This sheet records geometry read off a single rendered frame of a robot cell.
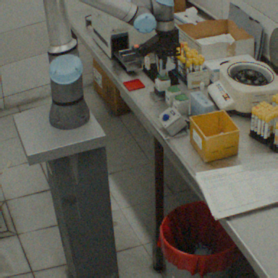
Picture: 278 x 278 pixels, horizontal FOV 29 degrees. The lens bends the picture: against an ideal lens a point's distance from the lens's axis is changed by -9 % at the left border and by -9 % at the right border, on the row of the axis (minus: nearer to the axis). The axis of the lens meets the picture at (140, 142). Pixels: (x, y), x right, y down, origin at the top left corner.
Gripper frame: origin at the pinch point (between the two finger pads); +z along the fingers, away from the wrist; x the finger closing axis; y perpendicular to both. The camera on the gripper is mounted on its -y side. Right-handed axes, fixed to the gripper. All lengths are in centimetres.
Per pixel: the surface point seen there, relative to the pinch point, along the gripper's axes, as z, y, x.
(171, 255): 58, -11, -37
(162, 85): 3.7, -0.2, -2.0
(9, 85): 80, -44, 169
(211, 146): 3.7, -1.0, -44.1
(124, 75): 9.9, -6.8, 21.3
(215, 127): 6.0, 6.9, -31.7
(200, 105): 0.9, 4.4, -24.4
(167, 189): 97, 22, 45
